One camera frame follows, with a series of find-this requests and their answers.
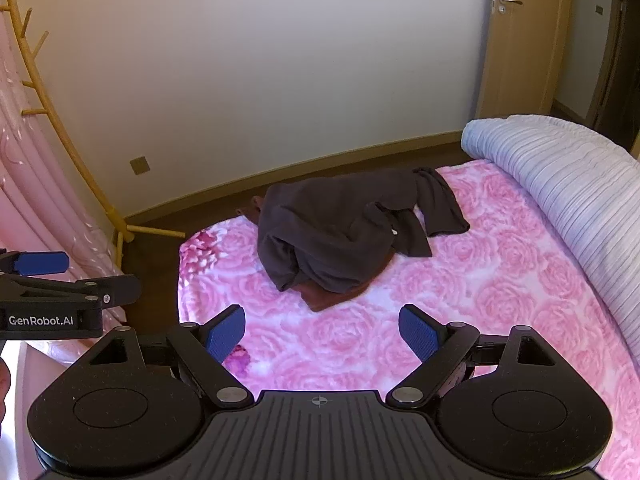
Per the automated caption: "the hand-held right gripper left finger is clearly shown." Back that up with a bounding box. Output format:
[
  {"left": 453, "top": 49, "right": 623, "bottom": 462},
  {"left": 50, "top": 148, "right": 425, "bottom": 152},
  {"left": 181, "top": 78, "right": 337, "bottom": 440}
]
[{"left": 84, "top": 305, "right": 254, "bottom": 409}]

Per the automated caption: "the grey striped duvet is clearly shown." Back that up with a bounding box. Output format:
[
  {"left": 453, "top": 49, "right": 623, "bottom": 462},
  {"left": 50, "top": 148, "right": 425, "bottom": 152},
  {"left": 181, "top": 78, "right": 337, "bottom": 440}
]
[{"left": 460, "top": 115, "right": 640, "bottom": 361}]

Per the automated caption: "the yellow wooden coat rack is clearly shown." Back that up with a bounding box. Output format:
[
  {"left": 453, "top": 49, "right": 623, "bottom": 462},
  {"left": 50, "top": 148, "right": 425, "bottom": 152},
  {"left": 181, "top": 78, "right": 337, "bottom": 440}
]
[{"left": 0, "top": 0, "right": 186, "bottom": 273}]

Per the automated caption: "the light wooden door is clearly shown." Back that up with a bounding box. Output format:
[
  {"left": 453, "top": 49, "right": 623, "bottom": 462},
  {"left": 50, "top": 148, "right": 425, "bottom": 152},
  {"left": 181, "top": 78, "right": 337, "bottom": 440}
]
[{"left": 475, "top": 0, "right": 574, "bottom": 127}]

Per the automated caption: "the pink rose blanket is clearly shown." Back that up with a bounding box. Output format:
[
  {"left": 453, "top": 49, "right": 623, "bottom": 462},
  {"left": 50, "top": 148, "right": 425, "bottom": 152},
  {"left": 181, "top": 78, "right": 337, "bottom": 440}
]
[{"left": 178, "top": 157, "right": 640, "bottom": 480}]

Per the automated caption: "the rust brown cloth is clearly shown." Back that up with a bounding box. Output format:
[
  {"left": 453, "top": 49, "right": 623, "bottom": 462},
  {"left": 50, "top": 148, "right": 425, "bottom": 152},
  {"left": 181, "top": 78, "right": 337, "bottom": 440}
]
[{"left": 236, "top": 196, "right": 396, "bottom": 312}]

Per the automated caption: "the pink curtain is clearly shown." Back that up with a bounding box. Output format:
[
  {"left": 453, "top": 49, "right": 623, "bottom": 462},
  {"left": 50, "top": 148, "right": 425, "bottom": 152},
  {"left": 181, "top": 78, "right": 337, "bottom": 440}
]
[{"left": 0, "top": 25, "right": 127, "bottom": 361}]

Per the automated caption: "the dark brown sweater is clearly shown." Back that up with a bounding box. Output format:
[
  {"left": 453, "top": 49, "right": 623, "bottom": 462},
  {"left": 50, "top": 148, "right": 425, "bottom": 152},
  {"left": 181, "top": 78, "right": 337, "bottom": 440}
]
[{"left": 257, "top": 166, "right": 471, "bottom": 295}]

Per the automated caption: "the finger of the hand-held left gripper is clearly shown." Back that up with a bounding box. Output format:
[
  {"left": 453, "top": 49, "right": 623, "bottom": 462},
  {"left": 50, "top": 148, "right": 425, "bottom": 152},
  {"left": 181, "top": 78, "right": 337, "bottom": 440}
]
[
  {"left": 0, "top": 249, "right": 70, "bottom": 277},
  {"left": 0, "top": 273, "right": 142, "bottom": 307}
]

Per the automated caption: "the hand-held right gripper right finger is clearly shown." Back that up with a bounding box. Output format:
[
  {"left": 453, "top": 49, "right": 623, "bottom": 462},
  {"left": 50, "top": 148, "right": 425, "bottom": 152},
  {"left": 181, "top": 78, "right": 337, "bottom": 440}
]
[{"left": 386, "top": 304, "right": 556, "bottom": 407}]

